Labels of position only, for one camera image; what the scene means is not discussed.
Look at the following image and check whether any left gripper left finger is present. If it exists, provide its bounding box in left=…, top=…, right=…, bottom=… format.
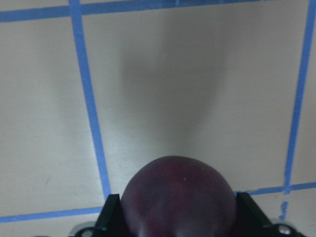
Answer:
left=93, top=194, right=123, bottom=237

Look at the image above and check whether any dark purple apple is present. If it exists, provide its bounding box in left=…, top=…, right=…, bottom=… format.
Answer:
left=121, top=156, right=237, bottom=237

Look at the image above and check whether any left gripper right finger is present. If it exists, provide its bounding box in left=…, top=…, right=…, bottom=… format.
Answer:
left=234, top=192, right=280, bottom=237

